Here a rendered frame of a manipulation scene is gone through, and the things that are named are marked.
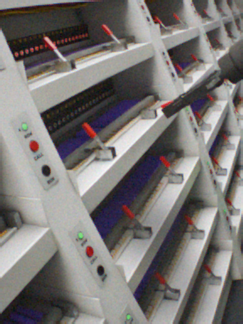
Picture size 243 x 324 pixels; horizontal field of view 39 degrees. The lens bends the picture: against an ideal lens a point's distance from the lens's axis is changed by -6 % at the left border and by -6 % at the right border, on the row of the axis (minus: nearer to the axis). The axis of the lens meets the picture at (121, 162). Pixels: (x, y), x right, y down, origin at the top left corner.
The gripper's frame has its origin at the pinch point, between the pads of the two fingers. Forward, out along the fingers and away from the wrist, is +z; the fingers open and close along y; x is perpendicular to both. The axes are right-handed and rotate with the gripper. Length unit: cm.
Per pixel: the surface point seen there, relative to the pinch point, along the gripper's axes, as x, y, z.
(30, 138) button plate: 12.4, -47.1, 2.5
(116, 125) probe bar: 5.1, -11.1, 11.4
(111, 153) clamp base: 1.7, -27.6, 5.9
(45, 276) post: -8, -52, 16
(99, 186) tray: -1.3, -36.0, 6.7
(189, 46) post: 13, 88, 11
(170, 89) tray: 3.7, 17.7, 5.4
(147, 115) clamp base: 2.3, -1.0, 8.1
